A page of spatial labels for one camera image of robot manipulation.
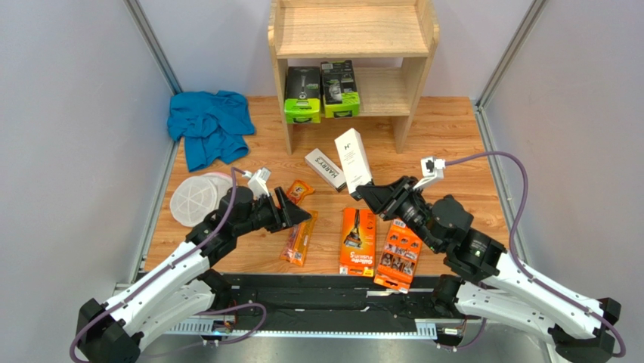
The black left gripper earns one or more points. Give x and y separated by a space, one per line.
288 215

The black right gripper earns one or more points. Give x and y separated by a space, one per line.
391 194

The tall white razor box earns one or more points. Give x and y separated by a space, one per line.
354 162

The white Harry's razor box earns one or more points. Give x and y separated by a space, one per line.
326 169

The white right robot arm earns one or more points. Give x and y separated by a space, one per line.
488 281

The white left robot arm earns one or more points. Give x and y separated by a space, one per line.
122 327

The wooden two-tier shelf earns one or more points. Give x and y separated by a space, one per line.
361 31

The long orange Bic razor bag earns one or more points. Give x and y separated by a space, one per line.
296 248

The orange Gillette cartridge box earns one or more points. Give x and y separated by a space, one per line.
399 259

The orange Gillette Fusion5 razor box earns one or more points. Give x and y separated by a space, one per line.
358 243

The white round mesh lid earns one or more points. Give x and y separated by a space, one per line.
197 196

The green black razor box right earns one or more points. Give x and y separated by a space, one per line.
341 98

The blue crumpled cloth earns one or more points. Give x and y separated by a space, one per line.
212 127

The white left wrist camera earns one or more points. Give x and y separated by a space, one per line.
258 182

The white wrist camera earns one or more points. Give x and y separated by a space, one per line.
258 182
433 172

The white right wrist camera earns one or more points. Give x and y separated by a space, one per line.
433 172

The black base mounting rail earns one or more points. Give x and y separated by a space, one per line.
333 306

